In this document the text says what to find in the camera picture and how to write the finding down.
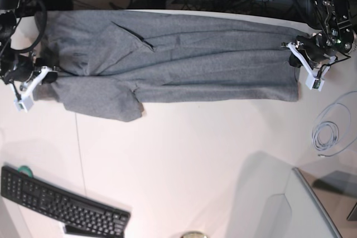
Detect grey t-shirt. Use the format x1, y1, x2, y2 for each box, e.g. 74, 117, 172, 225
33, 10, 300, 122

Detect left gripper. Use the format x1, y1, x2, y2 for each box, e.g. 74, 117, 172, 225
289, 36, 336, 68

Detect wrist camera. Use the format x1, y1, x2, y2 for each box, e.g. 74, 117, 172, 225
305, 75, 325, 91
14, 97, 33, 112

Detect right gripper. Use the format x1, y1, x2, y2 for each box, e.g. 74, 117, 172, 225
2, 56, 59, 84

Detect black keyboard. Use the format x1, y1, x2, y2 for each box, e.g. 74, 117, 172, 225
1, 166, 131, 237

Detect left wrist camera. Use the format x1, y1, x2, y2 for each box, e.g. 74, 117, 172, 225
305, 75, 325, 91

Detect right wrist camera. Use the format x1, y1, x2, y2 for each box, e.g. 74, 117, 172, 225
14, 97, 33, 112

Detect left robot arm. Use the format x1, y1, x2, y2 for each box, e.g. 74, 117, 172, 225
292, 0, 356, 69

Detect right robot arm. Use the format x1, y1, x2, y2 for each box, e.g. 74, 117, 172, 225
1, 0, 58, 84

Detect green tape roll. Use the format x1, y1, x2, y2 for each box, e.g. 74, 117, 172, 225
17, 166, 33, 178

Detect coiled white cable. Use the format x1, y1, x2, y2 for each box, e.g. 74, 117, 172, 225
311, 91, 357, 158

